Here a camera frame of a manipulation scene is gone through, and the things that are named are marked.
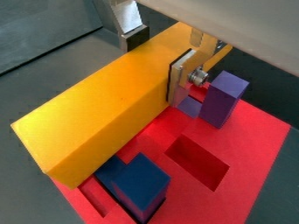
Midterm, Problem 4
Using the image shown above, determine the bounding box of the yellow long block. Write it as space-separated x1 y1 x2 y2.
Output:
10 21 234 191

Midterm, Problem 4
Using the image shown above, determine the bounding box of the purple U-shaped block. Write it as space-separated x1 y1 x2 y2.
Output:
178 71 249 129

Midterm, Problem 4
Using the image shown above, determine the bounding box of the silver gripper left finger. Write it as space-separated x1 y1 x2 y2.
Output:
93 0 150 53

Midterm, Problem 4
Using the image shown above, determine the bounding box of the red peg board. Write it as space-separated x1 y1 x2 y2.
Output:
51 81 293 224

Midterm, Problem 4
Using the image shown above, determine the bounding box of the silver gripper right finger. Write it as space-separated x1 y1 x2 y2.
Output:
167 28 218 107

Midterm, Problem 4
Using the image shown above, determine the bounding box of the dark blue U-shaped block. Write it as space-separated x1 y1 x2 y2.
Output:
95 153 171 224

